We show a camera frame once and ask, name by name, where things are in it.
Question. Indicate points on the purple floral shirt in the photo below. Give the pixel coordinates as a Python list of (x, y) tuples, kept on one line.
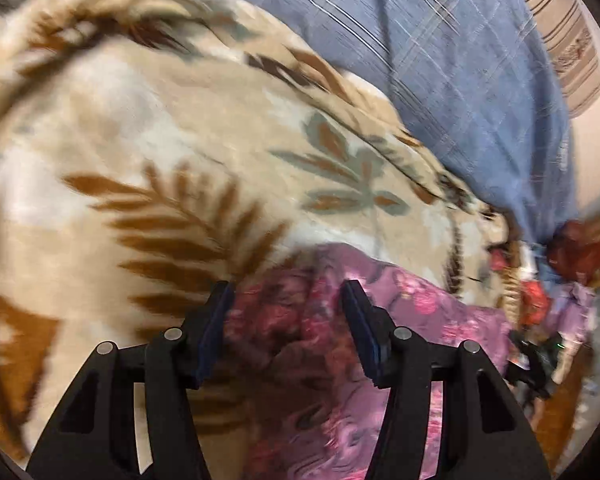
[(430, 300)]

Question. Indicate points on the lilac floral garment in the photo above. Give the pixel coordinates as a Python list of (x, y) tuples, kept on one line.
[(575, 305)]

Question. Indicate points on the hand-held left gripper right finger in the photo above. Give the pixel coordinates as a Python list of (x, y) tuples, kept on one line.
[(365, 335)]

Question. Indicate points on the orange red bag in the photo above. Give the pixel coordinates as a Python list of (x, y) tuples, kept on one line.
[(535, 297)]

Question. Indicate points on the striped floral cushion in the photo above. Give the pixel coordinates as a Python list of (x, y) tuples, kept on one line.
[(565, 35)]

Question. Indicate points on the beige leaf print blanket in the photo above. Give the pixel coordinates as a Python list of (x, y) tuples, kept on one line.
[(155, 125)]

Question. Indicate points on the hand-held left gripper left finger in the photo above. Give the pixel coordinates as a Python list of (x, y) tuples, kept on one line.
[(215, 330)]

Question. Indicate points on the blue plaid quilt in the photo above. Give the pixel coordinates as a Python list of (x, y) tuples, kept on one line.
[(455, 110)]

